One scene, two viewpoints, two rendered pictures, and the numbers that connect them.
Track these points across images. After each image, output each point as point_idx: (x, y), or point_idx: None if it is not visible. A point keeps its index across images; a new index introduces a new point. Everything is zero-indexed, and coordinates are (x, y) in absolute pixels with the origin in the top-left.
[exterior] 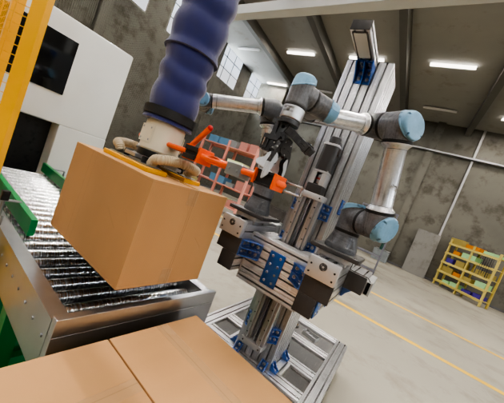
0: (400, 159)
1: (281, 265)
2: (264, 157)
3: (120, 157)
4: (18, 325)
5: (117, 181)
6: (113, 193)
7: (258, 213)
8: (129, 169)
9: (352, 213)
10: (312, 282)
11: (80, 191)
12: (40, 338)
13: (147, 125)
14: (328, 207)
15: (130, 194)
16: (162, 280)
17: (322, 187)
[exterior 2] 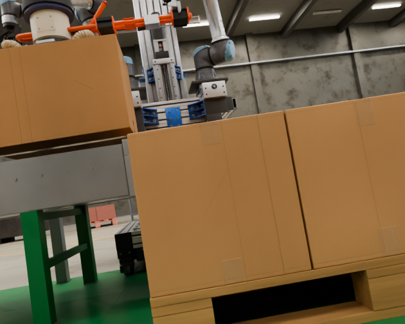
0: (216, 2)
1: (179, 114)
2: (172, 1)
3: None
4: (71, 195)
5: (69, 55)
6: (71, 67)
7: None
8: (79, 40)
9: (204, 52)
10: (211, 103)
11: (15, 91)
12: (117, 166)
13: (42, 17)
14: (177, 67)
15: (95, 56)
16: (134, 131)
17: (168, 51)
